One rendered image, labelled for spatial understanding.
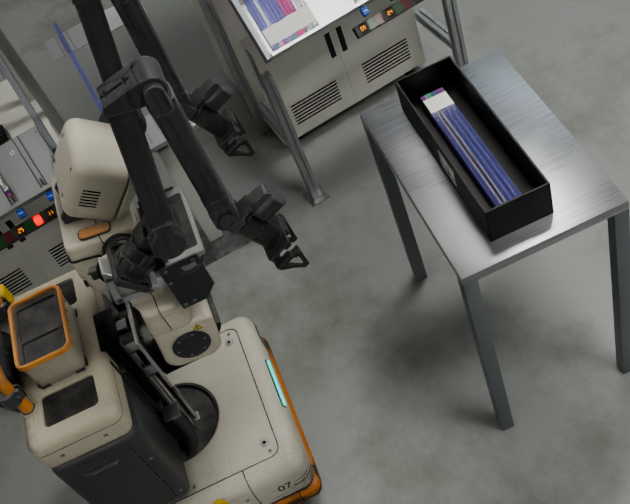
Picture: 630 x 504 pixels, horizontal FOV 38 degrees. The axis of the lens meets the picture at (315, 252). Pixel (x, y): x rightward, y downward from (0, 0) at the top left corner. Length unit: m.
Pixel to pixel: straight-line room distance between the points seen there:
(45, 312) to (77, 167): 0.59
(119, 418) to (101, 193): 0.62
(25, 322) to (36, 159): 0.81
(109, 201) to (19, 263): 1.67
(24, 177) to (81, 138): 1.09
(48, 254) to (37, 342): 1.30
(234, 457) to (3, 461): 1.07
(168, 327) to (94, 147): 0.55
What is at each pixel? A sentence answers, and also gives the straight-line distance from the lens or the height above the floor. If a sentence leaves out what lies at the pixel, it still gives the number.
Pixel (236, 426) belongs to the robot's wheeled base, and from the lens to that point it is 2.82.
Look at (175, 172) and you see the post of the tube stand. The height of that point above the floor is 0.41.
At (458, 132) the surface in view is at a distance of 2.51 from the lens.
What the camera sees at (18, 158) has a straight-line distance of 3.18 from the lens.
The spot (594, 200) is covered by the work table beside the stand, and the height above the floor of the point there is 0.80.
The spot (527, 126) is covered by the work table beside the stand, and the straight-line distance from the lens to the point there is 2.55.
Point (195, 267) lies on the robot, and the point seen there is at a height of 1.01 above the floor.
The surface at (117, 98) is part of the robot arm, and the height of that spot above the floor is 1.62.
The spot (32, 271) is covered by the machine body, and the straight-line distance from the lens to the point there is 3.75.
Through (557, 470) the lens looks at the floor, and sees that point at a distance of 2.86.
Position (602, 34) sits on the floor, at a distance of 4.04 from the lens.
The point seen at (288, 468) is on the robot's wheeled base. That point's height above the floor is 0.26.
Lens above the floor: 2.59
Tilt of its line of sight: 48 degrees down
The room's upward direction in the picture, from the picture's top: 25 degrees counter-clockwise
